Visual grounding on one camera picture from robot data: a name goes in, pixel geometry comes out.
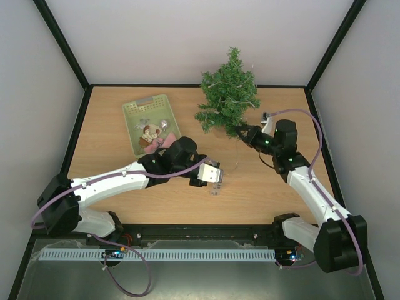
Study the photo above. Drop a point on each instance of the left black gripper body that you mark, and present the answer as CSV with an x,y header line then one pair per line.
x,y
199,184

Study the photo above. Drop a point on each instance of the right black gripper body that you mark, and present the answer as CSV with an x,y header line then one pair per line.
x,y
250,135

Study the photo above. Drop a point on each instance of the small green christmas tree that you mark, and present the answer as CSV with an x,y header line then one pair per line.
x,y
229,92

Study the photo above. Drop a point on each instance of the green plastic basket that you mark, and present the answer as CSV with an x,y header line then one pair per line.
x,y
155,108

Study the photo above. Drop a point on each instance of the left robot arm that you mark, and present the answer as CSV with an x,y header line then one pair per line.
x,y
64,206

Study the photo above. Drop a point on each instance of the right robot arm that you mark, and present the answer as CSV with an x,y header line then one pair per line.
x,y
297,172

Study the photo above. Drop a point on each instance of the silver star ornament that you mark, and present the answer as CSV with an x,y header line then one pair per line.
x,y
160,142

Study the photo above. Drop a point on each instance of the pink ornaments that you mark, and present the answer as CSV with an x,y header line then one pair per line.
x,y
171,137

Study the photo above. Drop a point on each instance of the brown gingerbread ornament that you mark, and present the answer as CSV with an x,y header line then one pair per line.
x,y
150,132

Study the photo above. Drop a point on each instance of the silver ball ornament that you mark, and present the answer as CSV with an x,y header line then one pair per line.
x,y
164,124

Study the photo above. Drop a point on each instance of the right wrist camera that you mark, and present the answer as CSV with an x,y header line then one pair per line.
x,y
267,122

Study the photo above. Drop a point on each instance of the white slotted cable duct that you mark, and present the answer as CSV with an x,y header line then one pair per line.
x,y
160,255

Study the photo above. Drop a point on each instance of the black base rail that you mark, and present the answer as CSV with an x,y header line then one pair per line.
x,y
280,233

